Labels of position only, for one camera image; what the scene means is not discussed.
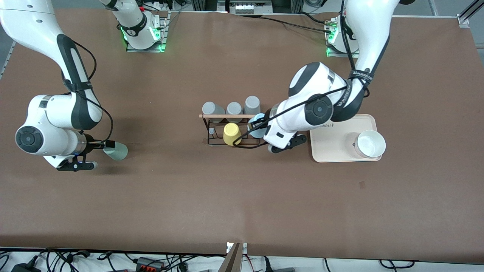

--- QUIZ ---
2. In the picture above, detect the light blue cup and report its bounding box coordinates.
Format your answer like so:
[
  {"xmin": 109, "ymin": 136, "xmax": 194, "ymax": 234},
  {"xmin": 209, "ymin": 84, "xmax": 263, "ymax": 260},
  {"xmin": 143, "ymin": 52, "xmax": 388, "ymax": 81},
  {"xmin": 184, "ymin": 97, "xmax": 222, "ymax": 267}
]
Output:
[{"xmin": 247, "ymin": 113, "xmax": 268, "ymax": 139}]

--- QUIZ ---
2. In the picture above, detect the pale green cup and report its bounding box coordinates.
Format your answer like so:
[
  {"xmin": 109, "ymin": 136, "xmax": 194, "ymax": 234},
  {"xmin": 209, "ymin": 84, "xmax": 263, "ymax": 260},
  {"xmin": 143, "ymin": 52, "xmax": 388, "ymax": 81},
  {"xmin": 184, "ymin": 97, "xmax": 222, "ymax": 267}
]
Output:
[{"xmin": 103, "ymin": 142, "xmax": 129, "ymax": 162}]

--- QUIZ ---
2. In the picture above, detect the grey cup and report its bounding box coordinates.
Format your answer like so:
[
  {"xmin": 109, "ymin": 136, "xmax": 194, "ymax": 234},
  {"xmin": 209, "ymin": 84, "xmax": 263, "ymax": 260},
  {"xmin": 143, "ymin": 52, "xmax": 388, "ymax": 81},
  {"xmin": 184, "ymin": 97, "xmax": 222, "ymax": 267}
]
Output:
[
  {"xmin": 226, "ymin": 102, "xmax": 244, "ymax": 124},
  {"xmin": 202, "ymin": 101, "xmax": 226, "ymax": 124},
  {"xmin": 244, "ymin": 96, "xmax": 262, "ymax": 115}
]

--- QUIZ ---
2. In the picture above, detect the yellow cup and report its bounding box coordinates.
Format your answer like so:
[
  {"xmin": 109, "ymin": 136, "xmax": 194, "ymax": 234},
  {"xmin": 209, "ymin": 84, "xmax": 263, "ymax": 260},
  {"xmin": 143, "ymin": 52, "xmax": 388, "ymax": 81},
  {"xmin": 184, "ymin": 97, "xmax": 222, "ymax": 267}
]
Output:
[{"xmin": 223, "ymin": 122, "xmax": 242, "ymax": 147}]

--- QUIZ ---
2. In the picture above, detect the beige plastic tray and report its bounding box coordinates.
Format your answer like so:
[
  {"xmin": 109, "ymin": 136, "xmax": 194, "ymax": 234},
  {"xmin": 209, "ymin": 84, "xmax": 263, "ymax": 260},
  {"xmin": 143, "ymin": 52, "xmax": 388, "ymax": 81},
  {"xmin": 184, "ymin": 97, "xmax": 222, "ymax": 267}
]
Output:
[{"xmin": 309, "ymin": 114, "xmax": 383, "ymax": 163}]

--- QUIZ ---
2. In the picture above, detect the white bowl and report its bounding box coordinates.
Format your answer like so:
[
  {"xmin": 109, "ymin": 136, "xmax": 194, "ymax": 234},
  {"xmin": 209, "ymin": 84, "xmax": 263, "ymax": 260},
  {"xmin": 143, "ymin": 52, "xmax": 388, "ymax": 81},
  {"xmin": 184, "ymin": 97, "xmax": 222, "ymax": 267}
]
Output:
[{"xmin": 354, "ymin": 130, "xmax": 386, "ymax": 159}]

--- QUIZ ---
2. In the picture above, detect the grey power strip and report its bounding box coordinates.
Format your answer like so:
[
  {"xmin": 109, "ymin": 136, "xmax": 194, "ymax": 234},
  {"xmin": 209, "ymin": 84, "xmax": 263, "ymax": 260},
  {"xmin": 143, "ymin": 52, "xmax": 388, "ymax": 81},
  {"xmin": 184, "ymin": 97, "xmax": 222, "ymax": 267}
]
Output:
[{"xmin": 226, "ymin": 0, "xmax": 274, "ymax": 15}]

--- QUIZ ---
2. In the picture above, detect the red black connector block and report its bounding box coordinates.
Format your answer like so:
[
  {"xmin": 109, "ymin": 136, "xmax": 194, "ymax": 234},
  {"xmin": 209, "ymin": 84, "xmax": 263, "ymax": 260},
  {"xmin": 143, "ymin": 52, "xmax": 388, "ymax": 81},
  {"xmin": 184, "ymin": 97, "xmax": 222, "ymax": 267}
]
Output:
[{"xmin": 135, "ymin": 257, "xmax": 166, "ymax": 271}]

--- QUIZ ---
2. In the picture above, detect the black power adapter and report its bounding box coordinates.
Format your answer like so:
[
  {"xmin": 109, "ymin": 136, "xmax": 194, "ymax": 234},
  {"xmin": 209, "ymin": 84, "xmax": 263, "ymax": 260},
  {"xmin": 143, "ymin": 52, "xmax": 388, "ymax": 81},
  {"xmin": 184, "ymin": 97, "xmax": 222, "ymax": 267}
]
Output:
[{"xmin": 11, "ymin": 258, "xmax": 41, "ymax": 272}]

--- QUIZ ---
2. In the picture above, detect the aluminium extrusion bar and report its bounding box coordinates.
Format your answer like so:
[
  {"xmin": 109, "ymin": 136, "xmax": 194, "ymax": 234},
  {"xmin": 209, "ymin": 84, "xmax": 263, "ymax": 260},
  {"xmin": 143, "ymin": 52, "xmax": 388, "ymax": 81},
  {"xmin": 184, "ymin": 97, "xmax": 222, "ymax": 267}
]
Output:
[{"xmin": 457, "ymin": 0, "xmax": 484, "ymax": 29}]

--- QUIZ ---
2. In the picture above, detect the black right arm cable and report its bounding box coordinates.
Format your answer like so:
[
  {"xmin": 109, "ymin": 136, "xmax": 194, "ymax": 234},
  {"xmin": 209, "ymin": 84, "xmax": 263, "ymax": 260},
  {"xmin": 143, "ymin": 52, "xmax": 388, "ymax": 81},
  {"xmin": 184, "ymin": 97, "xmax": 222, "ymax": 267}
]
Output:
[{"xmin": 62, "ymin": 38, "xmax": 114, "ymax": 148}]

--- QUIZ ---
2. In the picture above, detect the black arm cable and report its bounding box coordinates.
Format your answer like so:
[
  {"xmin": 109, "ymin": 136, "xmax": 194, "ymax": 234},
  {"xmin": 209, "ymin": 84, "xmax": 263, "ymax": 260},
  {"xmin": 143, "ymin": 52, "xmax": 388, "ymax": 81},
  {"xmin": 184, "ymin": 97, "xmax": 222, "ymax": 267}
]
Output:
[
  {"xmin": 62, "ymin": 38, "xmax": 114, "ymax": 148},
  {"xmin": 232, "ymin": 0, "xmax": 391, "ymax": 150}
]

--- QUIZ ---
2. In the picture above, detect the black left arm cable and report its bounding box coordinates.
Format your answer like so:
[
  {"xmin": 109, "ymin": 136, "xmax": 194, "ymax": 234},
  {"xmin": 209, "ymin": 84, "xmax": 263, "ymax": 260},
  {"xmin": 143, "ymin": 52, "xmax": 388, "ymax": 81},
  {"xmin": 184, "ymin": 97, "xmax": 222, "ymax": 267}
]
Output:
[{"xmin": 232, "ymin": 0, "xmax": 391, "ymax": 150}]

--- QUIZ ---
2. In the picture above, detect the black wire cup rack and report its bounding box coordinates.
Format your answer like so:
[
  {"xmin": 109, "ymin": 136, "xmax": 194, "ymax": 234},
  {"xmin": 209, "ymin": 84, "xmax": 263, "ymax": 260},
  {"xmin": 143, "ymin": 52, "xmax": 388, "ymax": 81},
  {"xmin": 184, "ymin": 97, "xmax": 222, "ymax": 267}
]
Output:
[{"xmin": 199, "ymin": 113, "xmax": 266, "ymax": 148}]

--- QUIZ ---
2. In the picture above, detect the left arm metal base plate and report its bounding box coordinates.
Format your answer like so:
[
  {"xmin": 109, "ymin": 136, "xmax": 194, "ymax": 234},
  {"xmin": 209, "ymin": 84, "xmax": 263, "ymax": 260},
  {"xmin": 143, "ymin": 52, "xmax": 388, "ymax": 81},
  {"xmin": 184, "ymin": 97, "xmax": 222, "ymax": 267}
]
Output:
[{"xmin": 326, "ymin": 19, "xmax": 360, "ymax": 58}]

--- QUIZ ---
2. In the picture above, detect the black table cable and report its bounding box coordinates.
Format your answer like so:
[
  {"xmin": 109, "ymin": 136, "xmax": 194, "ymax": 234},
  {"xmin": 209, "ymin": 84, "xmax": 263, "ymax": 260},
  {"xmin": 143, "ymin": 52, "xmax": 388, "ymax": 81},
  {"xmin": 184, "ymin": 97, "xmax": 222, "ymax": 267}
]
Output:
[
  {"xmin": 242, "ymin": 14, "xmax": 330, "ymax": 34},
  {"xmin": 298, "ymin": 11, "xmax": 329, "ymax": 25}
]

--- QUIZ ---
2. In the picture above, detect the black floor cable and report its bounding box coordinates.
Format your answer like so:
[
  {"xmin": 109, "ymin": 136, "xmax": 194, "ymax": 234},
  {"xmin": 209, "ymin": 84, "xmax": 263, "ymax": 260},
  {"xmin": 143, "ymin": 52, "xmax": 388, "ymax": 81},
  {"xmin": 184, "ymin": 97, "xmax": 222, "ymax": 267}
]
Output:
[
  {"xmin": 41, "ymin": 247, "xmax": 92, "ymax": 272},
  {"xmin": 379, "ymin": 259, "xmax": 415, "ymax": 269}
]

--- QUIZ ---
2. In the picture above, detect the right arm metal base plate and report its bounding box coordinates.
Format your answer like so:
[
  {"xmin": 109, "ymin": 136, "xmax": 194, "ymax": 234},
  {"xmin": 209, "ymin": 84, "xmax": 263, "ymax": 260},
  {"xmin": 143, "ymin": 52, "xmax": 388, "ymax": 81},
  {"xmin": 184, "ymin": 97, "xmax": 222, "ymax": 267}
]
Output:
[{"xmin": 126, "ymin": 11, "xmax": 170, "ymax": 53}]

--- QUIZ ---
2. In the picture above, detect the metal camera post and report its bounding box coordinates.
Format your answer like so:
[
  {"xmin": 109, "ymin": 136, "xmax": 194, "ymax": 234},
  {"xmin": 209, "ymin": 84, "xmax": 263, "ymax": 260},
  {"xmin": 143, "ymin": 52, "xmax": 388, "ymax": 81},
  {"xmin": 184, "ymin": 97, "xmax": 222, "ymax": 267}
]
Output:
[{"xmin": 218, "ymin": 242, "xmax": 248, "ymax": 272}]

